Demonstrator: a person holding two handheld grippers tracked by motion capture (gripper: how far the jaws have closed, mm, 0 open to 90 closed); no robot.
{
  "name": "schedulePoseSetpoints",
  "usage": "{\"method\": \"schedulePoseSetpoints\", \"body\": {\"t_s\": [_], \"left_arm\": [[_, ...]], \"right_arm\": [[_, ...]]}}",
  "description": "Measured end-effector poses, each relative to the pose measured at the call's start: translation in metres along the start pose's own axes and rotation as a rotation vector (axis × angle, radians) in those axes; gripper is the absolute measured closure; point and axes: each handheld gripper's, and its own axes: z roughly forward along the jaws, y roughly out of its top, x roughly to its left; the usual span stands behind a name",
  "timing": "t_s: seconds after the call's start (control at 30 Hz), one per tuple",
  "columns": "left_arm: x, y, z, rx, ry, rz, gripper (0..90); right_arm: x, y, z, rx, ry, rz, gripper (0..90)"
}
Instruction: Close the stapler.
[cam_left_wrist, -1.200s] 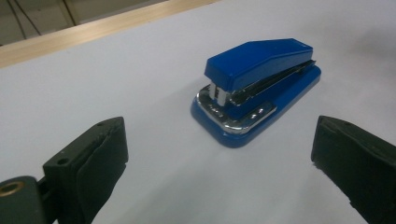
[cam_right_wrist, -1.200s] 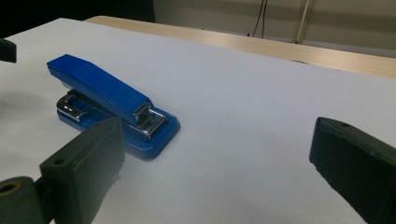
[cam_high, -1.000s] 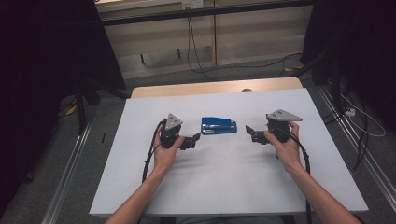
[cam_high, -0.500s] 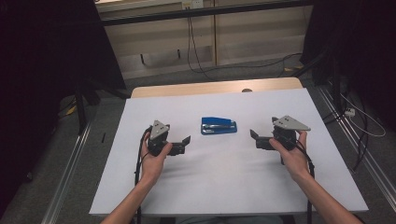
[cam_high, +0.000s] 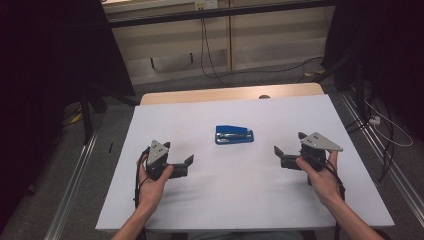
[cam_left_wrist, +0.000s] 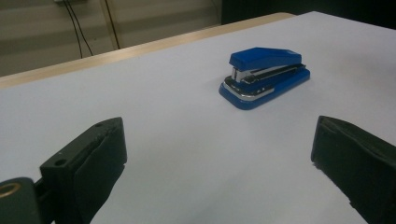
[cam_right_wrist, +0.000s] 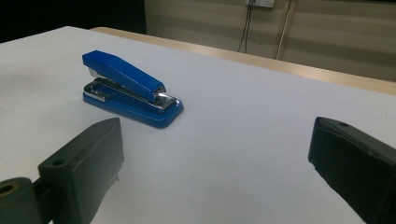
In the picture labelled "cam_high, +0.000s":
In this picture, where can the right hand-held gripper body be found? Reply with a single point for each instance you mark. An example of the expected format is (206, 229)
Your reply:
(316, 146)

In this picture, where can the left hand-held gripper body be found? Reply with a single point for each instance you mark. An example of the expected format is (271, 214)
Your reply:
(156, 156)

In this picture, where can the blue stapler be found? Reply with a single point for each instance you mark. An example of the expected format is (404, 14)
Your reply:
(233, 135)

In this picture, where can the person's left hand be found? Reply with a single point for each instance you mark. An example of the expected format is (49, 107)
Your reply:
(150, 193)

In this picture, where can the person's right hand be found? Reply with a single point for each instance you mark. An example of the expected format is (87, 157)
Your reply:
(325, 183)

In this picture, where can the small black floor stick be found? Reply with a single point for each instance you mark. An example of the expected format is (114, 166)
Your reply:
(110, 147)

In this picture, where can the white table sheet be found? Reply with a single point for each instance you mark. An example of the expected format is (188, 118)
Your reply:
(226, 193)

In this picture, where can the small dark round object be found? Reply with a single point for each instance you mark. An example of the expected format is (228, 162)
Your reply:
(264, 97)

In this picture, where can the white power strip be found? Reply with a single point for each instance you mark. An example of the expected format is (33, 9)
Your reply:
(375, 120)

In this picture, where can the wooden table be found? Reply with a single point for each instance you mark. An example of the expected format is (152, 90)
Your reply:
(206, 95)

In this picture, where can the yellow floor tape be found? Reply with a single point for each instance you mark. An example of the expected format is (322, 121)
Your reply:
(76, 118)
(316, 72)

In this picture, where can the black metal stand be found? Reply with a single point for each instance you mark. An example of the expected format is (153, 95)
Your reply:
(88, 110)
(358, 83)

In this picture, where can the black curtain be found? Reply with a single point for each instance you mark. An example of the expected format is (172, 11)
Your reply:
(43, 66)
(383, 50)

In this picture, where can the black metal crossbar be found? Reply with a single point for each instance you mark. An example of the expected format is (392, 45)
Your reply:
(216, 13)

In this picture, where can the aluminium floor rail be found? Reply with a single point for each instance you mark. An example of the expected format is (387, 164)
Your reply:
(383, 156)
(71, 186)

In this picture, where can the beige wall cabinet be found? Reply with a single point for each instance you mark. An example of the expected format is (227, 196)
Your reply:
(266, 43)

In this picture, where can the white wall socket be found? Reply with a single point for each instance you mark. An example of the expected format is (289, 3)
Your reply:
(206, 4)

